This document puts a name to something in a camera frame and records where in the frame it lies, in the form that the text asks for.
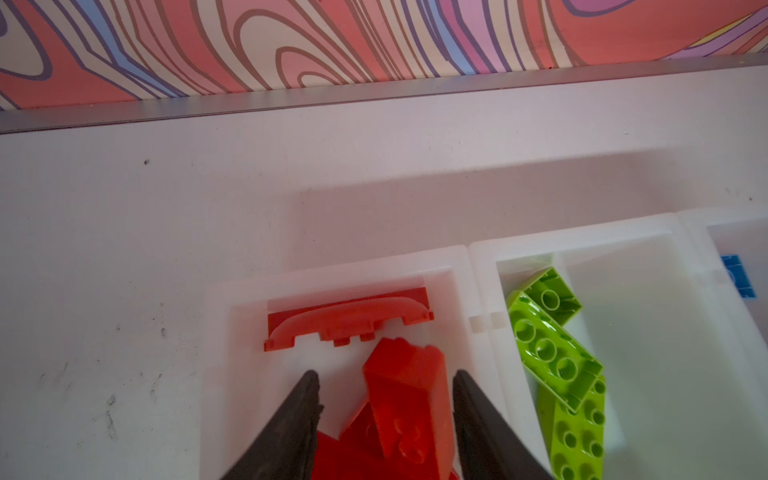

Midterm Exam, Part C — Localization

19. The green lego brick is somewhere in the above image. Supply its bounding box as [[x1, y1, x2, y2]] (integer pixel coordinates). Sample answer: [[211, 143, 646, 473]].
[[506, 267, 604, 412], [536, 375, 607, 480]]

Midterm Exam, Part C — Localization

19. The left white bin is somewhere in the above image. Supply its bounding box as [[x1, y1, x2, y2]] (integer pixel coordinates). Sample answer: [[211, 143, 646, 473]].
[[200, 246, 506, 479]]

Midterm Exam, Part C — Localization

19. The red lego brick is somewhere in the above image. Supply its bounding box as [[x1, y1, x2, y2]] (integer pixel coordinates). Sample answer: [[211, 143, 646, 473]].
[[311, 391, 457, 479], [362, 338, 455, 479]]

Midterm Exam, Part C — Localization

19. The blue lego brick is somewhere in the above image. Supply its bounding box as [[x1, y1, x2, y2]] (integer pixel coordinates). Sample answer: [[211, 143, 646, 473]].
[[721, 255, 757, 299]]

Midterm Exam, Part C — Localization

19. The red arch piece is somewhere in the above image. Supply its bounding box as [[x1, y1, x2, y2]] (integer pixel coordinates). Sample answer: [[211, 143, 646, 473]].
[[263, 287, 434, 352]]

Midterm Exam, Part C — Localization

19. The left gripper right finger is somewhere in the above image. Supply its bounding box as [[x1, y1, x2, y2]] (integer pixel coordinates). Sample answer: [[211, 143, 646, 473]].
[[452, 370, 552, 480]]

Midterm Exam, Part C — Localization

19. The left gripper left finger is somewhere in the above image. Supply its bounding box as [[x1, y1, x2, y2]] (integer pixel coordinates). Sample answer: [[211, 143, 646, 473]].
[[223, 370, 323, 480]]

